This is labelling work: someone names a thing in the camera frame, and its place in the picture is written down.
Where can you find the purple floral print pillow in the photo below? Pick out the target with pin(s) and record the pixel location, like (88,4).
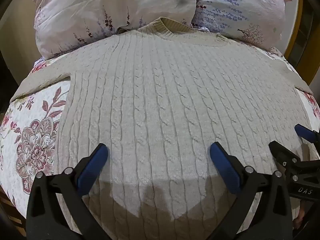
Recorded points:
(240,7)

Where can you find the yellow wooden bed frame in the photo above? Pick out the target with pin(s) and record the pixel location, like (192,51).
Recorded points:
(296,40)

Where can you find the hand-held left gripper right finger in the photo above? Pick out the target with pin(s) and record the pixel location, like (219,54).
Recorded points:
(225,166)

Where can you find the pink floral pillow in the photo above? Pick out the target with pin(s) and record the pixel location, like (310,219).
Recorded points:
(100,12)

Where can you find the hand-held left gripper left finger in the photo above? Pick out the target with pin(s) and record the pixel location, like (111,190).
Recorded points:
(93,166)

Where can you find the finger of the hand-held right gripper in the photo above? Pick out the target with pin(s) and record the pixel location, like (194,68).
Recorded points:
(283,155)
(305,133)

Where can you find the white floral bed quilt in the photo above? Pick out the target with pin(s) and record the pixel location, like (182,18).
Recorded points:
(30,130)

